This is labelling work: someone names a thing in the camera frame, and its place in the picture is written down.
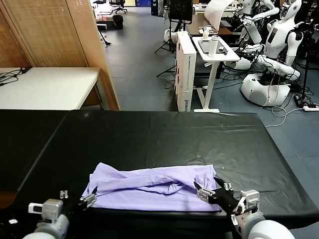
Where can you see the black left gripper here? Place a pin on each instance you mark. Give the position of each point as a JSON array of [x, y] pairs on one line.
[[72, 207]]

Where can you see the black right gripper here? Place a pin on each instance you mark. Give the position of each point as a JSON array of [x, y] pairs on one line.
[[225, 200]]

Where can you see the light purple t-shirt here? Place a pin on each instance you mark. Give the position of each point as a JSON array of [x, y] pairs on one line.
[[149, 179]]

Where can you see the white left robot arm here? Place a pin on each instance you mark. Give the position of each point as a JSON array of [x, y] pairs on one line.
[[47, 229]]

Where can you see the round white robot base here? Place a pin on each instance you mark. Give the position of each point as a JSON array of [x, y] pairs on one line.
[[168, 35]]

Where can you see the white humanoid robot raised arm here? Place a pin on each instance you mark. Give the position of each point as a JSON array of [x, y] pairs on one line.
[[254, 32]]

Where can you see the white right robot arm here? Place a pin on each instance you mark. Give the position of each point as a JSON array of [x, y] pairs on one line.
[[264, 229]]

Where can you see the large black table cover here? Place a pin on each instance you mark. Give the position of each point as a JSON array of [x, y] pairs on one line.
[[249, 149]]

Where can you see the small white label tag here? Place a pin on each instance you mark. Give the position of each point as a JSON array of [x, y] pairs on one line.
[[13, 221]]

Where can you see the white rectangular table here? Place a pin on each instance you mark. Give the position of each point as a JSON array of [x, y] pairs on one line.
[[49, 87]]

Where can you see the tall white cardboard box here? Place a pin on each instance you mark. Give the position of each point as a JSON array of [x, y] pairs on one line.
[[185, 74]]

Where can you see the black power brick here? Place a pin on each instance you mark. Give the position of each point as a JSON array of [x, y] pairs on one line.
[[298, 100]]

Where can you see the white power strip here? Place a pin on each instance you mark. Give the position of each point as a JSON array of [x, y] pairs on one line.
[[311, 107]]

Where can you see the black monitor stand legs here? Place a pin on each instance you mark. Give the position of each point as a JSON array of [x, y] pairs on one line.
[[166, 71]]

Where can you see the white standing desk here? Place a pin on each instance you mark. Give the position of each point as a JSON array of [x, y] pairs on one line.
[[229, 57]]

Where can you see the black table adapter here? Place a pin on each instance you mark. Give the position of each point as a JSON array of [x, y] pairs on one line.
[[26, 69]]

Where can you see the small black device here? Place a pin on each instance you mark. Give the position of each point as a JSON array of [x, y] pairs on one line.
[[221, 49]]

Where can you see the white thermos bottle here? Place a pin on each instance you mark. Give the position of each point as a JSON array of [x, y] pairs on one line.
[[213, 47]]

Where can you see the grey tablet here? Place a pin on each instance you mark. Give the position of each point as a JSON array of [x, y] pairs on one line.
[[204, 46]]

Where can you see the tall black tripod pole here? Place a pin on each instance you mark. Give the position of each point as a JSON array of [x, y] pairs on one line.
[[307, 62]]

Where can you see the small white desk gadget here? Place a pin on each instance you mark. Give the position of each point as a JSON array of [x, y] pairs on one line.
[[205, 33]]

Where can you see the brown wooden desk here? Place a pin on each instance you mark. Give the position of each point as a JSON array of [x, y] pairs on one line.
[[224, 31]]

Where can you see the black tripod stand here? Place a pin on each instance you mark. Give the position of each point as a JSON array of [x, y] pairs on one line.
[[170, 37]]

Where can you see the white humanoid robot with base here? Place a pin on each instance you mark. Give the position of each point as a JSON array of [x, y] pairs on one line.
[[276, 37]]

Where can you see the wooden folding screen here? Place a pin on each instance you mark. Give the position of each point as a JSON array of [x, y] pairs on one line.
[[49, 30]]

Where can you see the large curved white sheet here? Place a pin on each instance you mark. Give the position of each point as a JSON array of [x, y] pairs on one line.
[[215, 12]]

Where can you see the black trash bin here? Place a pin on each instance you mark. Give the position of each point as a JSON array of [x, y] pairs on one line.
[[118, 22]]

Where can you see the black monitor screen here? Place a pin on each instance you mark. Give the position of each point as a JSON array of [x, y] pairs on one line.
[[180, 10]]

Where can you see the black office chair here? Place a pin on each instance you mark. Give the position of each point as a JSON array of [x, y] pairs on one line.
[[119, 9]]

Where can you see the dark grey cabinet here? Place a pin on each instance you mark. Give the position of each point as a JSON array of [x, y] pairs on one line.
[[157, 7]]

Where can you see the blue cabinet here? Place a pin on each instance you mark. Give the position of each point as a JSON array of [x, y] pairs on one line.
[[143, 2]]

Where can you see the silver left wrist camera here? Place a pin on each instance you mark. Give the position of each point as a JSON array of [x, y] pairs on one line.
[[49, 207]]

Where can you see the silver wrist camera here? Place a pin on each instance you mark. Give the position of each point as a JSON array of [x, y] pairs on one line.
[[49, 207], [250, 200]]

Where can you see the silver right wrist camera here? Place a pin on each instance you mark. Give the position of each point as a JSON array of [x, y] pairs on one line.
[[250, 200]]

